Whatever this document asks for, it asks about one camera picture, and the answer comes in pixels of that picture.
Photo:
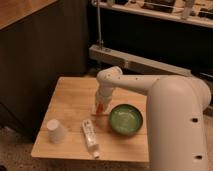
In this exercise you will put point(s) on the metal shelf frame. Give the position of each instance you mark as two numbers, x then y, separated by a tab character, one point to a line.
161	36

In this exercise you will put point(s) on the green bowl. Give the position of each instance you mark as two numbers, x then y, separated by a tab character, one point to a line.
125	119

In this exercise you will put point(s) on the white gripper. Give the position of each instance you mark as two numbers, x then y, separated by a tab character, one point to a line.
103	96

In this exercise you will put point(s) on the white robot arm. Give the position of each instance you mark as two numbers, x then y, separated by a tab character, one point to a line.
174	116

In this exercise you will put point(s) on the white toothpaste tube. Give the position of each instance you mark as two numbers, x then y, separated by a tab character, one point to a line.
90	138

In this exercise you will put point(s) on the dark wooden cabinet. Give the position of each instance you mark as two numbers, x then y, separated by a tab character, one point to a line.
34	53

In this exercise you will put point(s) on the red pepper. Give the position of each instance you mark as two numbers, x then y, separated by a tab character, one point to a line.
99	109

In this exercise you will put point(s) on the metal vertical pole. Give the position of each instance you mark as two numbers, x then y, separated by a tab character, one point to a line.
100	41

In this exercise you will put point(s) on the wooden table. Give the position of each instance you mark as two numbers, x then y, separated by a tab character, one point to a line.
71	103

